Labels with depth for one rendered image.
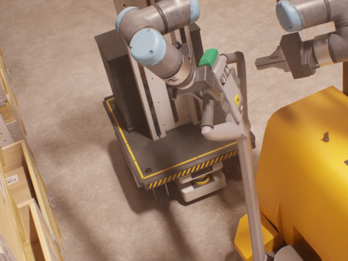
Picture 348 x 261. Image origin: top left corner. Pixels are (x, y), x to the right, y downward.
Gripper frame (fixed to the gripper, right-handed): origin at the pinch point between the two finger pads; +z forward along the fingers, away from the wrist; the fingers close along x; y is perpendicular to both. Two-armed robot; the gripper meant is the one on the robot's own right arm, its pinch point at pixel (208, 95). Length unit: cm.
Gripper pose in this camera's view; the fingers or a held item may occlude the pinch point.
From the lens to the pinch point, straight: 160.6
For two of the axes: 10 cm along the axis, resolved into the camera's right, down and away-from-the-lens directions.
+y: -0.8, 9.2, -3.7
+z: 5.6, 3.5, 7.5
